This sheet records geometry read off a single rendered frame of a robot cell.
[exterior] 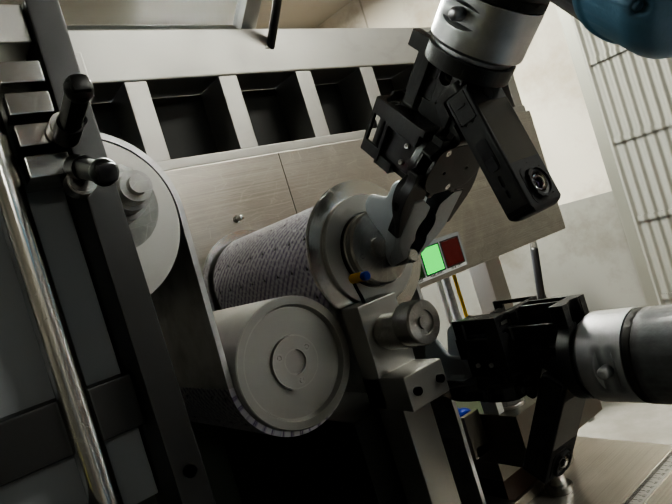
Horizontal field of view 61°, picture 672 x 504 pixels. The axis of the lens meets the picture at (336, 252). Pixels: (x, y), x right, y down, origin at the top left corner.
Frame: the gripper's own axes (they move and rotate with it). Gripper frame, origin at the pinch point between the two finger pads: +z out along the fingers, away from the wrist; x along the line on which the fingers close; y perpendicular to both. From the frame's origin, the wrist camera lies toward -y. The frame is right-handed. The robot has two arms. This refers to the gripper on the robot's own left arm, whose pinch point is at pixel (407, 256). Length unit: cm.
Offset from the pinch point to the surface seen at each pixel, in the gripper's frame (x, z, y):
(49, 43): 29.4, -18.7, 8.0
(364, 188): -0.7, -2.2, 8.5
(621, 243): -285, 125, 47
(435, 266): -41, 32, 18
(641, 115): -285, 59, 78
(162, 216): 20.7, -2.5, 10.6
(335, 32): -35, 2, 55
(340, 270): 5.8, 2.1, 2.7
